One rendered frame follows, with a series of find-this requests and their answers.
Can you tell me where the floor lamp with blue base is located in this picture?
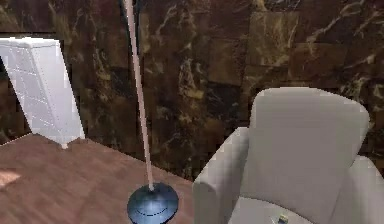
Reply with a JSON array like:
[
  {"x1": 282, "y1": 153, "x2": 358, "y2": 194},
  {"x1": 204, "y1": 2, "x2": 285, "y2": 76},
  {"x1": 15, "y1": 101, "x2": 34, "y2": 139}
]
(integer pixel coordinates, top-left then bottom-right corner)
[{"x1": 123, "y1": 0, "x2": 180, "y2": 224}]

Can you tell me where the grey armchair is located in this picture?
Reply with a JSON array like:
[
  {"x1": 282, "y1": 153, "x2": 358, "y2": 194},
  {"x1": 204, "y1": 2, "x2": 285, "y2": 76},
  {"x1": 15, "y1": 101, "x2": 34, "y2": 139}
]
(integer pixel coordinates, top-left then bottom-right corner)
[{"x1": 192, "y1": 87, "x2": 384, "y2": 224}]

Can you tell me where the white cabinet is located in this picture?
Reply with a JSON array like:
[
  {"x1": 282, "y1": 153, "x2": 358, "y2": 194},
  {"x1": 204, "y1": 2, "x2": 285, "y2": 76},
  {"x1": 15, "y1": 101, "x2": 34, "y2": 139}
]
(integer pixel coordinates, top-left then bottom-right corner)
[{"x1": 0, "y1": 37, "x2": 86, "y2": 150}]

